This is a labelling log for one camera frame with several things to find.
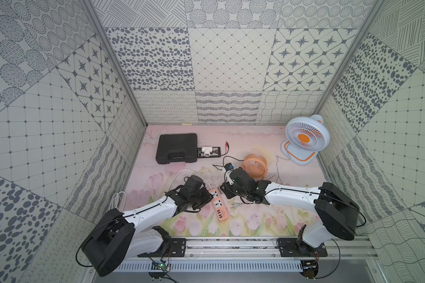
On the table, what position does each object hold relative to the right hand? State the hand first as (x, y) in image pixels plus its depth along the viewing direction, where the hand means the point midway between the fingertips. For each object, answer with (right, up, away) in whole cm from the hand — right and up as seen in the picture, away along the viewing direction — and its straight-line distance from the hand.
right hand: (224, 188), depth 85 cm
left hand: (-5, -2, -1) cm, 6 cm away
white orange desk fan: (+41, +25, +1) cm, 48 cm away
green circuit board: (-27, -28, -15) cm, 41 cm away
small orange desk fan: (+17, +10, +5) cm, 20 cm away
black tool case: (-27, +19, +16) cm, 37 cm away
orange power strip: (-2, -9, -2) cm, 9 cm away
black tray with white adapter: (-9, +17, +16) cm, 25 cm away
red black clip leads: (+3, +19, +22) cm, 29 cm away
